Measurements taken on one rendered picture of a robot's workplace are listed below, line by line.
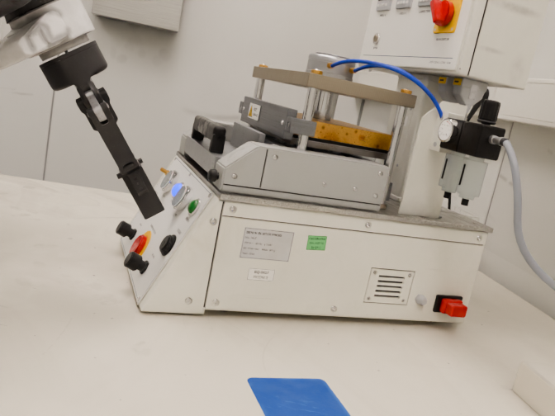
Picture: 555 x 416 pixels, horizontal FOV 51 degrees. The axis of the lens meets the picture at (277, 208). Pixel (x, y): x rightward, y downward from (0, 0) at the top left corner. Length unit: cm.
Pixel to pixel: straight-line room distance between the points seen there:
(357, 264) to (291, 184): 17
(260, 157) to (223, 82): 157
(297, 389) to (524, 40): 62
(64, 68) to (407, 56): 56
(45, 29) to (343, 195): 45
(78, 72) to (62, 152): 165
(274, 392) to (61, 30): 48
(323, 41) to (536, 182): 126
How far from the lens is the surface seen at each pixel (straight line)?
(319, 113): 98
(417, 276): 96
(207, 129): 91
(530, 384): 85
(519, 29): 99
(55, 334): 75
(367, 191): 88
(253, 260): 83
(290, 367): 75
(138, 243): 96
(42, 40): 73
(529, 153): 146
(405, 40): 107
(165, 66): 234
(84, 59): 76
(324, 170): 84
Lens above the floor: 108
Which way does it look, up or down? 11 degrees down
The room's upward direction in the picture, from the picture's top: 11 degrees clockwise
